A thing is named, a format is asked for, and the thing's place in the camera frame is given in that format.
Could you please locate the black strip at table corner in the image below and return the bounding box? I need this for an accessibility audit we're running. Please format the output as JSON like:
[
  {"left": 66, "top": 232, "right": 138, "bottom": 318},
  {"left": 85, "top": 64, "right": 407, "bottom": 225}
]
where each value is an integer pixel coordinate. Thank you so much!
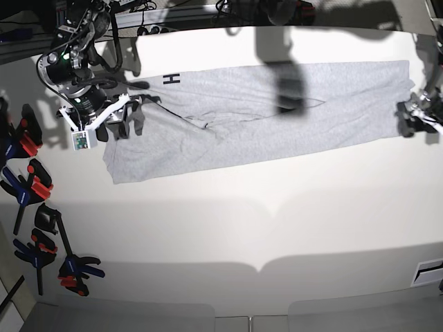
[{"left": 0, "top": 275, "right": 25, "bottom": 314}]

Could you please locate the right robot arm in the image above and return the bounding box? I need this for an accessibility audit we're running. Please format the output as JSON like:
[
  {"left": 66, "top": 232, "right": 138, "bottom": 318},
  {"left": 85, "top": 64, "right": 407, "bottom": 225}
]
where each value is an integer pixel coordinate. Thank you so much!
[{"left": 35, "top": 1, "right": 149, "bottom": 149}]

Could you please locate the long black bar clamp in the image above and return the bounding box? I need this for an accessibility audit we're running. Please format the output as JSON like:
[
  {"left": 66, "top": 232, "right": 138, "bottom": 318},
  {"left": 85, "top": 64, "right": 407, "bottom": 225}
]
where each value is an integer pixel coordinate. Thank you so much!
[{"left": 35, "top": 203, "right": 105, "bottom": 297}]

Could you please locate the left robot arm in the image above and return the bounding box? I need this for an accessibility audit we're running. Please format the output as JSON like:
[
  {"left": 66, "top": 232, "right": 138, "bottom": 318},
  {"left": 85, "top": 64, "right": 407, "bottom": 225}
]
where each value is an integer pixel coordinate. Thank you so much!
[{"left": 396, "top": 1, "right": 442, "bottom": 138}]

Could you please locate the blue orange bar clamp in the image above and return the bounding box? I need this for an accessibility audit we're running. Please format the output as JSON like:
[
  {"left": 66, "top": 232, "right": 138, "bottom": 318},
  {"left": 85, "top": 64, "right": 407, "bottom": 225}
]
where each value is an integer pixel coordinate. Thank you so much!
[
  {"left": 12, "top": 228, "right": 57, "bottom": 296},
  {"left": 1, "top": 158, "right": 53, "bottom": 235},
  {"left": 1, "top": 98, "right": 42, "bottom": 169}
]

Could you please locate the top blue orange bar clamp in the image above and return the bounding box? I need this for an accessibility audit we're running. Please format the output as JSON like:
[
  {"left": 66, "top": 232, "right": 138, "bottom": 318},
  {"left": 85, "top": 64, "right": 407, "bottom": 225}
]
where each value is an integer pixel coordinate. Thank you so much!
[{"left": 1, "top": 98, "right": 42, "bottom": 169}]

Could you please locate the white label with black mark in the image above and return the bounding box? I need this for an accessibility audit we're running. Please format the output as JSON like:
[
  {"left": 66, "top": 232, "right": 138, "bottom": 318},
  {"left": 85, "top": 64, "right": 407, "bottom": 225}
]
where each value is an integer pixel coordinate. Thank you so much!
[{"left": 410, "top": 258, "right": 442, "bottom": 287}]

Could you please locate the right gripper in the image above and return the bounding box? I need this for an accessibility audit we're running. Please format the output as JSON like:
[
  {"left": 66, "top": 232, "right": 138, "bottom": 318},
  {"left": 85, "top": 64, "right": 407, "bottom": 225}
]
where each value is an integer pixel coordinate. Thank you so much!
[{"left": 67, "top": 86, "right": 133, "bottom": 142}]

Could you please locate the grey T-shirt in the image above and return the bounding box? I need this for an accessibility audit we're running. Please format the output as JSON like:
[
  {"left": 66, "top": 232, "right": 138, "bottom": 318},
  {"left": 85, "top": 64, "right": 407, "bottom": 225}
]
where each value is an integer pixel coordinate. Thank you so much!
[{"left": 103, "top": 61, "right": 414, "bottom": 184}]

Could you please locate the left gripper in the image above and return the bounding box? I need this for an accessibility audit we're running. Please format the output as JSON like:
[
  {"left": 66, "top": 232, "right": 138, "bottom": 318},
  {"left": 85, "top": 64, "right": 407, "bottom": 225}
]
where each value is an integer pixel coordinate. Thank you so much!
[{"left": 396, "top": 89, "right": 443, "bottom": 138}]

